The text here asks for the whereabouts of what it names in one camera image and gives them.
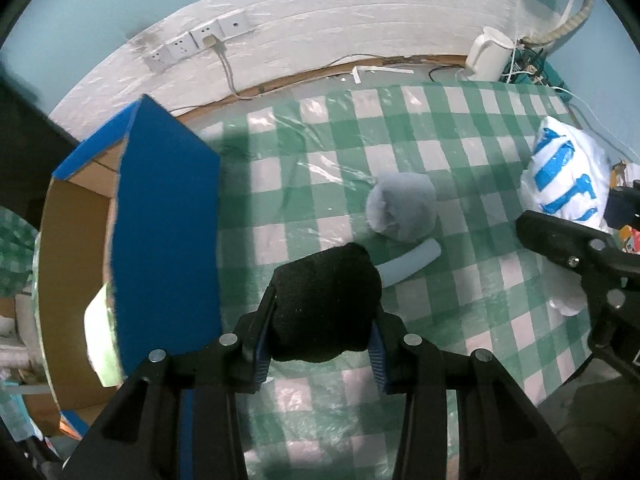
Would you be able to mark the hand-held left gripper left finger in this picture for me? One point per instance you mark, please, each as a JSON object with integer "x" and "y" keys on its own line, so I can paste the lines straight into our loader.
{"x": 260, "y": 355}

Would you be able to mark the green checkered plastic sheet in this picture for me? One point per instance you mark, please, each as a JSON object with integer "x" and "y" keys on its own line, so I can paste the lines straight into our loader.
{"x": 12, "y": 255}

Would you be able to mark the black hanging garment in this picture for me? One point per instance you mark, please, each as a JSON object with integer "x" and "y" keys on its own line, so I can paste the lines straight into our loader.
{"x": 25, "y": 150}

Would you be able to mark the pale blue strip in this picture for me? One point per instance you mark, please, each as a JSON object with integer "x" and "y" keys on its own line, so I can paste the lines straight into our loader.
{"x": 410, "y": 265}

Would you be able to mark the white trim strip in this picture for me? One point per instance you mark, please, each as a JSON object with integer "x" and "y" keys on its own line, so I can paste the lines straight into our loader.
{"x": 385, "y": 69}

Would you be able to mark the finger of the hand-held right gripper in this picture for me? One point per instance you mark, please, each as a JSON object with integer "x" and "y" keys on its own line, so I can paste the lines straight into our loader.
{"x": 622, "y": 206}
{"x": 565, "y": 240}

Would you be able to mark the black sock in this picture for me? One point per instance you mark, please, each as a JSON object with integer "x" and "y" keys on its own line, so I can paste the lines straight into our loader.
{"x": 325, "y": 300}

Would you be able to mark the teal plastic basket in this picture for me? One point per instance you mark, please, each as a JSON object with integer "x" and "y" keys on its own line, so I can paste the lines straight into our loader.
{"x": 552, "y": 74}

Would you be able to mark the blue cardboard box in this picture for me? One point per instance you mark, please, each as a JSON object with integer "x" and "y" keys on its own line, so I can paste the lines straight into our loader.
{"x": 165, "y": 240}

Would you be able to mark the neon green cloth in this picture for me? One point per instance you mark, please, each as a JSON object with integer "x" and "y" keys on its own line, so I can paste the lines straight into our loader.
{"x": 102, "y": 335}

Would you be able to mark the white electric kettle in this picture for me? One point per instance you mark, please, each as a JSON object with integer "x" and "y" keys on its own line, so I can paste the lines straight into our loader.
{"x": 487, "y": 55}

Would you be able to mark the grey plush ball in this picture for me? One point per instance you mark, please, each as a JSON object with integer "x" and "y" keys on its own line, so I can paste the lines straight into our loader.
{"x": 400, "y": 205}

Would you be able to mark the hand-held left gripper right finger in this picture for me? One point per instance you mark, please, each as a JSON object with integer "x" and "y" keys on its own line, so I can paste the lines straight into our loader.
{"x": 378, "y": 360}

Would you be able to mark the white wall socket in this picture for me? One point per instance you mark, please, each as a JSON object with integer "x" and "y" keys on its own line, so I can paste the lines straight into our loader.
{"x": 157, "y": 58}
{"x": 180, "y": 47}
{"x": 202, "y": 32}
{"x": 235, "y": 22}

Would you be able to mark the white blue printed plastic bag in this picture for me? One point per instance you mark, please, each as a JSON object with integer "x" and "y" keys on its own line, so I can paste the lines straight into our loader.
{"x": 560, "y": 160}

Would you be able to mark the green checkered plastic tablecloth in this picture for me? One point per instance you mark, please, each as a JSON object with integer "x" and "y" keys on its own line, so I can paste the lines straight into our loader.
{"x": 475, "y": 285}

